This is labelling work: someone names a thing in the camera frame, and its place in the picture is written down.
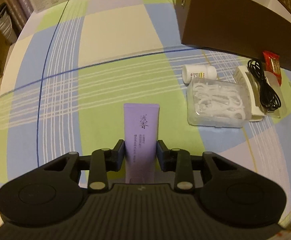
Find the purple cream tube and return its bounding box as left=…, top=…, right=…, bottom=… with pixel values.
left=124, top=103, right=160, bottom=184

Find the clear floss pick box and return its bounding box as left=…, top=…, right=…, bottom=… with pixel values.
left=186, top=77, right=252, bottom=128

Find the white pill bottle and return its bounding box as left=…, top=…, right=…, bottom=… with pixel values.
left=182, top=64, right=217, bottom=85

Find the white plastic holder tray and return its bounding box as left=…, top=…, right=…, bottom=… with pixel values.
left=233, top=66, right=266, bottom=122

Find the black usb cable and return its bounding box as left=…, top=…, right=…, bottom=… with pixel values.
left=246, top=58, right=282, bottom=113

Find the red snack packet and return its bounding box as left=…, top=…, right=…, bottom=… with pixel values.
left=263, top=51, right=282, bottom=86

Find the plaid tablecloth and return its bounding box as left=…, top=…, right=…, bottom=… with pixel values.
left=0, top=0, right=291, bottom=225

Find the brown cardboard storage box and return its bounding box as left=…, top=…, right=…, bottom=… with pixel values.
left=173, top=0, right=291, bottom=71

